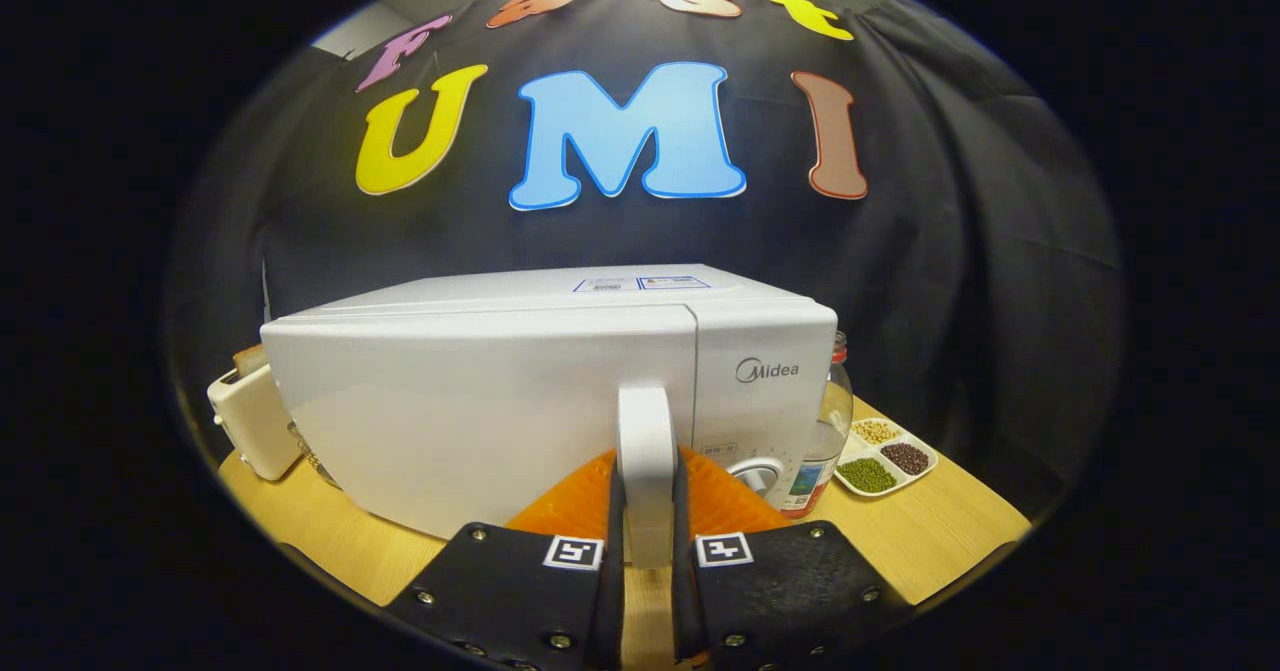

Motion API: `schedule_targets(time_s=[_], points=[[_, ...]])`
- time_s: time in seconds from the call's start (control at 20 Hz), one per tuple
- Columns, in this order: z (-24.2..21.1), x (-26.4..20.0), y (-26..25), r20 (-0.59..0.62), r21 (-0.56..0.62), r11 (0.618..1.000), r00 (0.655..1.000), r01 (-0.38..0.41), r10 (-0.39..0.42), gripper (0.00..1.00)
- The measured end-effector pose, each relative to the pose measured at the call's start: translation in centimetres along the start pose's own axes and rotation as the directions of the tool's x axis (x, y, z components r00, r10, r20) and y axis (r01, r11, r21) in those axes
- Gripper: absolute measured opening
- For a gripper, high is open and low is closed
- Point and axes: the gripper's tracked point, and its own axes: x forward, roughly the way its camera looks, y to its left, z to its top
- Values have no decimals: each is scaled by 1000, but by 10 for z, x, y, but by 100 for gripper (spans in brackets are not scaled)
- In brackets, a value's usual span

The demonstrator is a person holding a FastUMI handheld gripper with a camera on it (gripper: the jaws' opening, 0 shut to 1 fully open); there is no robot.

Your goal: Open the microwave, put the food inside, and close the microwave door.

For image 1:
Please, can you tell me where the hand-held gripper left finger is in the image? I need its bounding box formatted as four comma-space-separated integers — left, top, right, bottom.
385, 448, 627, 671

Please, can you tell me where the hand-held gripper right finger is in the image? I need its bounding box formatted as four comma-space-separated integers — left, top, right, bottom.
672, 446, 916, 671

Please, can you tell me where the white microwave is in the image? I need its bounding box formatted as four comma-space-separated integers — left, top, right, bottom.
260, 264, 839, 570

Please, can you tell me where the pile of green beans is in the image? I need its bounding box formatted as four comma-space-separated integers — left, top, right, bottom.
840, 458, 896, 494

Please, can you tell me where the white divided dish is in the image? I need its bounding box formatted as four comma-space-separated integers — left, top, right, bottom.
833, 416, 939, 498

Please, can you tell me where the clear bottle with red cap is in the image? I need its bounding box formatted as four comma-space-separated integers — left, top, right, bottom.
780, 331, 854, 520

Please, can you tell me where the white toaster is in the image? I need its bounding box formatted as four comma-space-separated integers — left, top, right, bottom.
207, 344, 301, 482

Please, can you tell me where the black backdrop cloth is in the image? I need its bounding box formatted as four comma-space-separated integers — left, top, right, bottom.
165, 0, 1126, 512

